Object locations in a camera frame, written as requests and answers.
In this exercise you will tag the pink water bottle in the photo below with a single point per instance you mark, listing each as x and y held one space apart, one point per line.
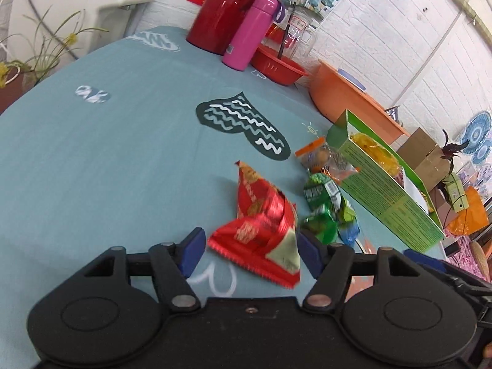
246 34

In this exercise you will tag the yellow snack packet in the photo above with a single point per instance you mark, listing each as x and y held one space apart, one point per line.
373 152

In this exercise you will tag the pink floral cloth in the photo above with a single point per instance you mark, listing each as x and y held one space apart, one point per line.
465 253

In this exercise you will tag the medium blue paper fan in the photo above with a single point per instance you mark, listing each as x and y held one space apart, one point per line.
483 152

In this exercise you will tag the clear glass jar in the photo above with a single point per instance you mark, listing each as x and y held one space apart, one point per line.
305 42

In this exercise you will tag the red thermos jug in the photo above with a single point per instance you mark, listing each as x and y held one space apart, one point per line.
219 19

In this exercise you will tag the plant with yellow flowers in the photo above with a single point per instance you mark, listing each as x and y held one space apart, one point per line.
71 38

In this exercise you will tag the red snack packet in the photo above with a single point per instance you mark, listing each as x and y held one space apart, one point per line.
261 215

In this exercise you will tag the green wrapped pipe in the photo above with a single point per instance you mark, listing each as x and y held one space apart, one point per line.
467 7

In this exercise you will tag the orange clear snack packet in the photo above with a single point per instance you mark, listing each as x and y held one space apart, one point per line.
319 157

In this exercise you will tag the dark green snack packet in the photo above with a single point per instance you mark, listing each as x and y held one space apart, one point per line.
321 225
321 192

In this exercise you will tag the round tin with blue lid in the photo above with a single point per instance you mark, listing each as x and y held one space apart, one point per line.
351 78

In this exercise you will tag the small brown cardboard box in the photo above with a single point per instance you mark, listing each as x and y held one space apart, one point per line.
442 207

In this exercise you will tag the dark red plant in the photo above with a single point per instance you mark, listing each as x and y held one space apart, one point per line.
453 148

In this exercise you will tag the orange plastic basin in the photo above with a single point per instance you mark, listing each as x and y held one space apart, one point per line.
338 96

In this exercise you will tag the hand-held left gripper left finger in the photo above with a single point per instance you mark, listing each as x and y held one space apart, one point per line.
192 251

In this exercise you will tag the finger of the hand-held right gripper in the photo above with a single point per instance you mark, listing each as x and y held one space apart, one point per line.
422 258

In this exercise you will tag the green shoe box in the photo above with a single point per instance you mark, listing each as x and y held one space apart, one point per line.
457 194

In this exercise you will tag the large blue paper fan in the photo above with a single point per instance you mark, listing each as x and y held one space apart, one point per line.
476 130

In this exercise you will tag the teal printed tablecloth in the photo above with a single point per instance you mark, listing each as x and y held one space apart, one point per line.
115 161

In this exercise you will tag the large brown cardboard box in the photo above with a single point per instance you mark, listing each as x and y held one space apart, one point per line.
422 153

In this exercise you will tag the straw cushion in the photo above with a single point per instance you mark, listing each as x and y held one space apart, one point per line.
483 259

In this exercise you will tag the green cardboard box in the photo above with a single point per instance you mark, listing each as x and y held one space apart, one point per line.
384 196

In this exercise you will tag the orange plastic bag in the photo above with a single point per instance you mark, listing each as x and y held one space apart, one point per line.
471 215

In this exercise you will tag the metal bowl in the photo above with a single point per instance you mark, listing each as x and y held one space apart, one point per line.
394 114

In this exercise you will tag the light green snack packet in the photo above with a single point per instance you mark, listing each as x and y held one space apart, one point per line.
349 223

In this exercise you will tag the white wall conduit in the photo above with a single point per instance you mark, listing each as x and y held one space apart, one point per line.
430 53

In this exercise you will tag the red plastic basket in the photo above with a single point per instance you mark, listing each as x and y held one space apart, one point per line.
280 71

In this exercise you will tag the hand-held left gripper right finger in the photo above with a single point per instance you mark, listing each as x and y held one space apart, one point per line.
309 253

